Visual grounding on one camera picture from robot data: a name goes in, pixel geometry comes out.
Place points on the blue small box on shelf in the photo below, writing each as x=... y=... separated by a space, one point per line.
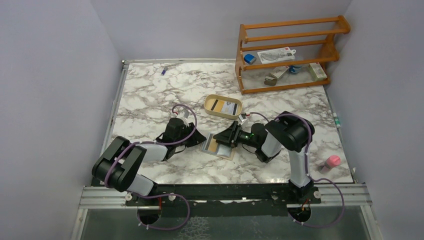
x=249 y=59

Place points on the grey tape dispenser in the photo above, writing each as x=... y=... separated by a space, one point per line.
x=270 y=81

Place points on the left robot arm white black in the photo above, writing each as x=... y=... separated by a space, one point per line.
x=119 y=164

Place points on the yellow card in tray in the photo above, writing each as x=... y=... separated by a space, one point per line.
x=217 y=105

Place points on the beige leather card holder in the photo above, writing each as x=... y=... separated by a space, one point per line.
x=230 y=158

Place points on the white card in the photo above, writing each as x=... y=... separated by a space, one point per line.
x=230 y=108

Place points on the white packaged item on shelf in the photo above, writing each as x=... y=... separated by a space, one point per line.
x=276 y=55

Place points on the wooden orange shelf rack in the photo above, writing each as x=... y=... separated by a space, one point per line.
x=313 y=40

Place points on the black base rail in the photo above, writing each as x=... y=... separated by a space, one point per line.
x=223 y=200

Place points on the small blue marker pen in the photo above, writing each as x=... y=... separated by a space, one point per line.
x=164 y=70

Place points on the cream oval tray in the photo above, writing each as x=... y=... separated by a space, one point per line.
x=209 y=100

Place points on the blue round container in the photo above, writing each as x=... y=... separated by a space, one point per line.
x=295 y=69

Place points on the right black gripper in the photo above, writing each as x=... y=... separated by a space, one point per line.
x=232 y=135

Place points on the striped card in holder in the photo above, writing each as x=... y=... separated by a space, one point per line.
x=210 y=145

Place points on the green white tube at edge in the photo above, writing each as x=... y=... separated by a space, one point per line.
x=336 y=120

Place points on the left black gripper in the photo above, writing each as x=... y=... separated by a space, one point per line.
x=191 y=136

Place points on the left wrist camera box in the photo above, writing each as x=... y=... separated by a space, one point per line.
x=183 y=115

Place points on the pink round object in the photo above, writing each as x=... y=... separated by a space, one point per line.
x=331 y=162

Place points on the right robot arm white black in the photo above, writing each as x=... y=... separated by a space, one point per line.
x=287 y=131

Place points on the green white small box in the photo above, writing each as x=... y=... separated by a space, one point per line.
x=317 y=72

